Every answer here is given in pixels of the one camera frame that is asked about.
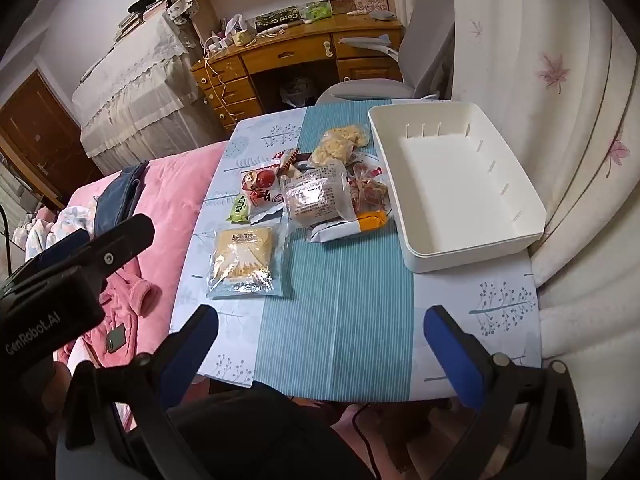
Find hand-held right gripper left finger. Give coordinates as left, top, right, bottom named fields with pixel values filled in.
left=55, top=304, right=221, bottom=480

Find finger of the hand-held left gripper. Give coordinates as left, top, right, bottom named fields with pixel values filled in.
left=9, top=229, right=92, bottom=277
left=50, top=213, right=155, bottom=287

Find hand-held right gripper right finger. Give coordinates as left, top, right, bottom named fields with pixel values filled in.
left=423, top=305, right=588, bottom=480

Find yellow cracker packet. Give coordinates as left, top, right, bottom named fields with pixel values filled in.
left=206, top=225, right=291, bottom=301

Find small orange snack packet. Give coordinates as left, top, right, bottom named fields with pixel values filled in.
left=356, top=209, right=391, bottom=233

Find red apple-print snack packet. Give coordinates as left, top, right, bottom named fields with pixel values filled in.
left=241, top=160, right=288, bottom=225

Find white plastic bin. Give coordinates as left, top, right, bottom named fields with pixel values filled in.
left=367, top=101, right=547, bottom=274

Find clear pale cake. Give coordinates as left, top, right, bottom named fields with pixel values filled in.
left=280, top=165, right=358, bottom=226

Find dark snack packet red edge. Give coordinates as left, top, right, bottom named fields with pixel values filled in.
left=347, top=159, right=386, bottom=181

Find floral blanket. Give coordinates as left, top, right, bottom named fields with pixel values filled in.
left=12, top=205, right=96, bottom=257

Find blue jeans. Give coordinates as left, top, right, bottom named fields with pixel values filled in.
left=92, top=161, right=150, bottom=236

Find dark smartphone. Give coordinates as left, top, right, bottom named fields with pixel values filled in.
left=106, top=324, right=127, bottom=355

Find pink blanket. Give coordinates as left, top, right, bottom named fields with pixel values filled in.
left=52, top=142, right=231, bottom=431

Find blue tree-print tablecloth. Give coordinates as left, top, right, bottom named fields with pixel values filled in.
left=170, top=100, right=543, bottom=403

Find brown wooden door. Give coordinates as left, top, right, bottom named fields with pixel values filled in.
left=0, top=70, right=103, bottom=211

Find small green snack packet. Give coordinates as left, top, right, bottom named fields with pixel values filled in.
left=226, top=195, right=251, bottom=225

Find white lace cover cloth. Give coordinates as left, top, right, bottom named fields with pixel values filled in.
left=72, top=10, right=231, bottom=176

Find white blue-edged snack packet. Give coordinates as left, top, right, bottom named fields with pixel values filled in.
left=309, top=220, right=361, bottom=244

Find nut bar clear packet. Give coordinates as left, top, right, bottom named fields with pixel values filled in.
left=350, top=176, right=391, bottom=211

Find red and white snack packet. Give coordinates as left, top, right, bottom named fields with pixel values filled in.
left=272, top=147, right=302, bottom=177

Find pale puffed rice cluster packet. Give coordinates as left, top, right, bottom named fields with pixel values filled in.
left=310, top=137, right=352, bottom=168

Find flat yellow puffed corn packet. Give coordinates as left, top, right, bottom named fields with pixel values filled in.
left=322, top=124, right=372, bottom=151

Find trash bin with bag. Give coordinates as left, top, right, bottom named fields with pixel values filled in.
left=280, top=77, right=318, bottom=108

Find wooden desk with drawers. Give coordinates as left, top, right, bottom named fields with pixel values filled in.
left=191, top=12, right=405, bottom=133

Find white leaf-print curtain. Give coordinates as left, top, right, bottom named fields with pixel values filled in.
left=450, top=0, right=640, bottom=366

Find dark snack bag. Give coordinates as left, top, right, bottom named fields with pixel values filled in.
left=254, top=6, right=306, bottom=33

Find grey office chair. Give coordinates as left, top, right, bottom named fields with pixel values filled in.
left=315, top=0, right=457, bottom=107

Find green snack bag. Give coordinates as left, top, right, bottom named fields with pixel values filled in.
left=302, top=0, right=333, bottom=22

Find black cable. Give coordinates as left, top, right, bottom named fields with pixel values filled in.
left=350, top=402, right=378, bottom=480

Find yellow cable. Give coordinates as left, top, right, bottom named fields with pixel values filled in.
left=202, top=55, right=237, bottom=127

